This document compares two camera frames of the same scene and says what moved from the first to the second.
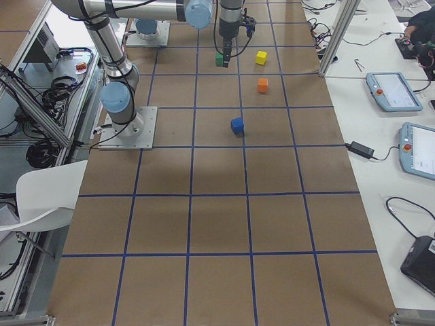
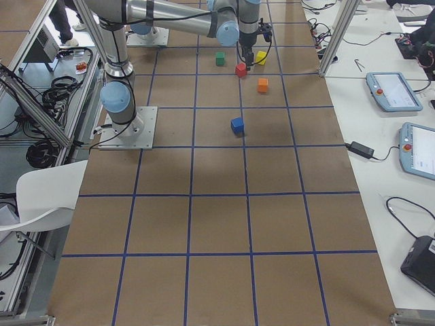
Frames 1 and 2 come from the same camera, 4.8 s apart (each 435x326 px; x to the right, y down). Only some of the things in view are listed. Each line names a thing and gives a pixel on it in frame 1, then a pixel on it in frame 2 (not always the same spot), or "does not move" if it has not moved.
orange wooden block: x=262 y=85 does not move
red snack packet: x=81 y=68 does not move
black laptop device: x=419 y=264 does not move
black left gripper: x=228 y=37 → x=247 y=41
